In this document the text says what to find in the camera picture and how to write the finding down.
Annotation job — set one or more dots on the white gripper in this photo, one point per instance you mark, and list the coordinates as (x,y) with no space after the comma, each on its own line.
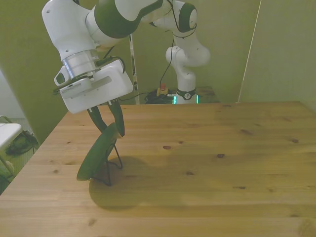
(111,84)

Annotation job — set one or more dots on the round green plate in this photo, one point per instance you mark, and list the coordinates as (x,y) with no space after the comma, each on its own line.
(98,153)

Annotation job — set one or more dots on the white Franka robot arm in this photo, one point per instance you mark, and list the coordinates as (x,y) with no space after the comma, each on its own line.
(71,32)

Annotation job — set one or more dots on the yellow emergency stop button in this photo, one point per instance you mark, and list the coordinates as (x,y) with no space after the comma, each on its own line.
(162,90)

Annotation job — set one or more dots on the green bag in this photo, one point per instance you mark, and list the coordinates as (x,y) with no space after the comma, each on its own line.
(19,145)

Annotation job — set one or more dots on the white folding table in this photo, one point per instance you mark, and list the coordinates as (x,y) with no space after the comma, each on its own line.
(8,133)

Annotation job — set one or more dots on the thin white rod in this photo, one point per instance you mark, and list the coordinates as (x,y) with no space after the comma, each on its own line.
(250,49)

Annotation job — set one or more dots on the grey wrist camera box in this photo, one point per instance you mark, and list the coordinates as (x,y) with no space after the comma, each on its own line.
(75,89)

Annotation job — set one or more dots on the white divider frame post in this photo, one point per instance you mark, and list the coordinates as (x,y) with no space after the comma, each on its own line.
(131,47)

